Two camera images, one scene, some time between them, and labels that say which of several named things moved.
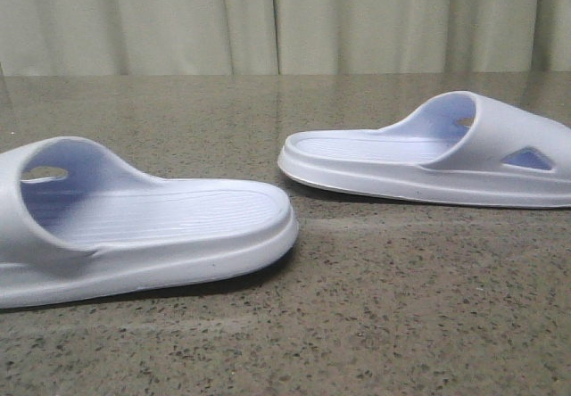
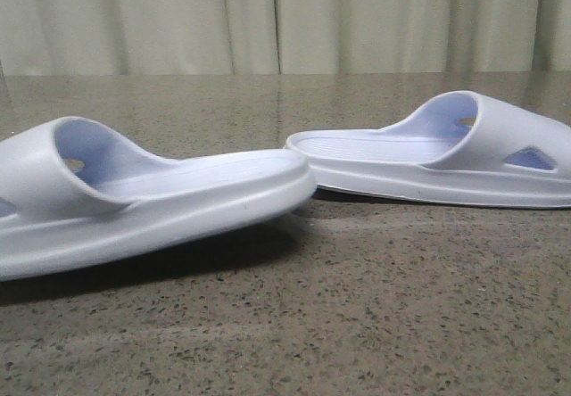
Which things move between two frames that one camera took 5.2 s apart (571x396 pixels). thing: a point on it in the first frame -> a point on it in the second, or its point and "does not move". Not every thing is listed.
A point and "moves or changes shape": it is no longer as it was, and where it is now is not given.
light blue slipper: x=455 y=147 does not move
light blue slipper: x=77 y=223 moves or changes shape
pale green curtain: x=161 y=21 does not move
